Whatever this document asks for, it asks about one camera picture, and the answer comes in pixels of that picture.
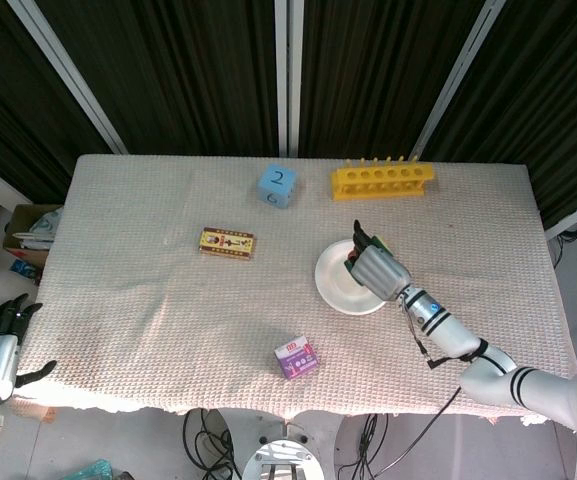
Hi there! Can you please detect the silver and black right robot hand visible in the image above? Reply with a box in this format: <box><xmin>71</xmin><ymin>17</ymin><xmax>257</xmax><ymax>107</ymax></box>
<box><xmin>344</xmin><ymin>218</ymin><xmax>414</xmax><ymax>303</ymax></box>

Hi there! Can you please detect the round white robot base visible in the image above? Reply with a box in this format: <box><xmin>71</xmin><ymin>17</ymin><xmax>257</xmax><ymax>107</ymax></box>
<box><xmin>240</xmin><ymin>436</ymin><xmax>327</xmax><ymax>480</ymax></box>

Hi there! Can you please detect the white paper plate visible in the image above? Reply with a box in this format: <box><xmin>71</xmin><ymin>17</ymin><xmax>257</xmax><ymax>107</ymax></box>
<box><xmin>314</xmin><ymin>238</ymin><xmax>390</xmax><ymax>316</ymax></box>

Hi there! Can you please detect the yellow test tube rack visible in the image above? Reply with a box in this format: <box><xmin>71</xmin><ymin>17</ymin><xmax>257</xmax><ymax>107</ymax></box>
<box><xmin>330</xmin><ymin>156</ymin><xmax>440</xmax><ymax>203</ymax></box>

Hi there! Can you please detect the blue plastic packet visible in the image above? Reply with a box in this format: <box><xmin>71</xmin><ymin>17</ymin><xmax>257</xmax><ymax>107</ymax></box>
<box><xmin>9</xmin><ymin>257</ymin><xmax>40</xmax><ymax>282</ymax></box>

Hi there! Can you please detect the purple soap box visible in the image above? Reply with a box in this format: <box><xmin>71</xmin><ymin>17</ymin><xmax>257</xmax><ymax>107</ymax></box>
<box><xmin>273</xmin><ymin>337</ymin><xmax>319</xmax><ymax>382</ymax></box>

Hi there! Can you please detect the blue foam number cube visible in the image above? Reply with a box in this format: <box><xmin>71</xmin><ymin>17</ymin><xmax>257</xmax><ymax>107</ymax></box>
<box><xmin>257</xmin><ymin>163</ymin><xmax>299</xmax><ymax>210</ymax></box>

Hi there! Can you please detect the open cardboard box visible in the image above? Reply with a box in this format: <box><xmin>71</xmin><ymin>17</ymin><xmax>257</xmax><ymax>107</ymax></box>
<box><xmin>1</xmin><ymin>202</ymin><xmax>65</xmax><ymax>252</ymax></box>

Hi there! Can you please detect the teal bubble wrap bag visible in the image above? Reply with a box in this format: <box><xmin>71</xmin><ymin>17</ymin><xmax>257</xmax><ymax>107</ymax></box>
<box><xmin>63</xmin><ymin>458</ymin><xmax>115</xmax><ymax>480</ymax></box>

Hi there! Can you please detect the yellow and brown carton box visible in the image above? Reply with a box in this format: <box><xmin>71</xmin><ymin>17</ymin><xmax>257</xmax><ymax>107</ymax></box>
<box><xmin>198</xmin><ymin>227</ymin><xmax>259</xmax><ymax>262</ymax></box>

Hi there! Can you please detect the beige woven tablecloth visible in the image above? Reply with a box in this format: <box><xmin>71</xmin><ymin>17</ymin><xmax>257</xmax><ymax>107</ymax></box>
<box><xmin>11</xmin><ymin>152</ymin><xmax>577</xmax><ymax>427</ymax></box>

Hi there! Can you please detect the black pleated curtain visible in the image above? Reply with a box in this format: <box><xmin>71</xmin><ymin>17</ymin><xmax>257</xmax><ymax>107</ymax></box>
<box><xmin>0</xmin><ymin>0</ymin><xmax>577</xmax><ymax>230</ymax></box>

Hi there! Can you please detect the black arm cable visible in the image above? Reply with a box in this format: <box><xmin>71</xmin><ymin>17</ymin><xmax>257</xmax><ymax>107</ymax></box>
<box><xmin>369</xmin><ymin>294</ymin><xmax>490</xmax><ymax>479</ymax></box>

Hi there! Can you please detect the black floor cable bundle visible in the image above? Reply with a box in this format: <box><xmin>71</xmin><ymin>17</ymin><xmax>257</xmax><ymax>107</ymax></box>
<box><xmin>336</xmin><ymin>412</ymin><xmax>395</xmax><ymax>480</ymax></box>
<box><xmin>181</xmin><ymin>407</ymin><xmax>242</xmax><ymax>480</ymax></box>

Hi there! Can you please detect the white frame post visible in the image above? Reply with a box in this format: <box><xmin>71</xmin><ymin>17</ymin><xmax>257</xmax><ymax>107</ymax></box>
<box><xmin>409</xmin><ymin>0</ymin><xmax>508</xmax><ymax>160</ymax></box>
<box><xmin>6</xmin><ymin>0</ymin><xmax>130</xmax><ymax>155</ymax></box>
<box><xmin>272</xmin><ymin>0</ymin><xmax>303</xmax><ymax>157</ymax></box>

